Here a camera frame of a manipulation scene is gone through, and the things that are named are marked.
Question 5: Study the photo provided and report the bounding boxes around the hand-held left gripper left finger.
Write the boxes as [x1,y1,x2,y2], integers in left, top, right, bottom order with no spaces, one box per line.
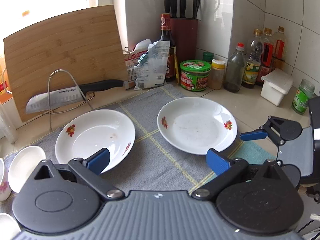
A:
[32,148,125,200]

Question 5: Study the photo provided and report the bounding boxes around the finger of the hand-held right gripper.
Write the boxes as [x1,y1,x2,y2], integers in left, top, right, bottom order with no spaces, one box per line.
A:
[239,116,288,148]

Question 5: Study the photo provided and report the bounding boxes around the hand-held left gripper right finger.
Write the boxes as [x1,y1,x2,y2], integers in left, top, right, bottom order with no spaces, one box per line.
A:
[191,148,284,202]

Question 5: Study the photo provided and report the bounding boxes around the white floral bowl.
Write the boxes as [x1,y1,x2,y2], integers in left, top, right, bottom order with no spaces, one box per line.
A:
[0,157,12,202]
[0,213,22,240]

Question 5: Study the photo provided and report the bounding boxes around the white seasoning box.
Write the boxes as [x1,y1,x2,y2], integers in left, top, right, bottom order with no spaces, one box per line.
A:
[260,68,294,107]

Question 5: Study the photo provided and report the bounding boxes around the green glass jar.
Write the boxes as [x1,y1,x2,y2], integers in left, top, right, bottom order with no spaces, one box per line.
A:
[291,79,315,115]

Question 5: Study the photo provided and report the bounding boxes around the grey checked cloth mat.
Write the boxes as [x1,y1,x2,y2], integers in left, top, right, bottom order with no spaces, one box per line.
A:
[0,83,278,214]

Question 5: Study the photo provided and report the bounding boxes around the yellow-labelled oil bottle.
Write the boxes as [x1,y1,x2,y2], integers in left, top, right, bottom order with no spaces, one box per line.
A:
[242,29,265,89]

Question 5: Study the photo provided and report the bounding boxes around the yellow-lidded spice jar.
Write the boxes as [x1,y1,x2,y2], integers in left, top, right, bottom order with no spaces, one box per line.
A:
[208,59,226,90]

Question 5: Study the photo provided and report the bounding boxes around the clear red-capped glass bottle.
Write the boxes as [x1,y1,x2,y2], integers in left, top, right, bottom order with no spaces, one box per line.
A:
[223,42,247,92]

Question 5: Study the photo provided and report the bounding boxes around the green-lidded sauce jar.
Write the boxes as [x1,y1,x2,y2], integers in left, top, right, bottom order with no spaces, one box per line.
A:
[179,60,211,92]

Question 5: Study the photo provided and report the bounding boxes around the red-labelled dark bottle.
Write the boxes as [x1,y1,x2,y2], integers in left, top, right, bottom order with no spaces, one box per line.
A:
[259,27,274,87]

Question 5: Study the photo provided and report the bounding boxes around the red-labelled clear bottle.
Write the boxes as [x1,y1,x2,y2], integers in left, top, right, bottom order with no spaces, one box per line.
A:
[271,26,287,70]

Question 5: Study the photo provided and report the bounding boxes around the red and white packet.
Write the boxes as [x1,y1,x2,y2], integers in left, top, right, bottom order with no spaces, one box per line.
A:
[124,39,153,82]

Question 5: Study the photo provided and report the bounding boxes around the white printed plastic bag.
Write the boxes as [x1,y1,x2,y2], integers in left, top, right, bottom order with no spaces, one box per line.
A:
[133,40,171,91]

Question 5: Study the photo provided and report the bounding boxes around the dark red knife block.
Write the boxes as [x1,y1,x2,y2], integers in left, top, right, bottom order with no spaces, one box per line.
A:
[170,17,200,64]

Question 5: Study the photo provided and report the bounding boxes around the bamboo cutting board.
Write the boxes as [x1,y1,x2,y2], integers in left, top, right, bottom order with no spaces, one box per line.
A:
[3,4,129,123]

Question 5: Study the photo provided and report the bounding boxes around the large orange oil bottle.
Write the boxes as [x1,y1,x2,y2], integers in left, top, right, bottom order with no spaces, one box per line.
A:
[0,55,13,105]

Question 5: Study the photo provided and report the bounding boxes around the dark soy sauce bottle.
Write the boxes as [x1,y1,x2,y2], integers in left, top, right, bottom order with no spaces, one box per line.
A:
[160,13,177,82]

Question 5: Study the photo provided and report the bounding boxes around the black-handled santoku knife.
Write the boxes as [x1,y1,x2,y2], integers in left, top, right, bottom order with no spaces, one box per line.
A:
[25,79,125,114]

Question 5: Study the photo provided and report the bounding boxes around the metal wire rack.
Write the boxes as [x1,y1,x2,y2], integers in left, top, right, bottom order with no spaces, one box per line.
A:
[41,69,96,132]

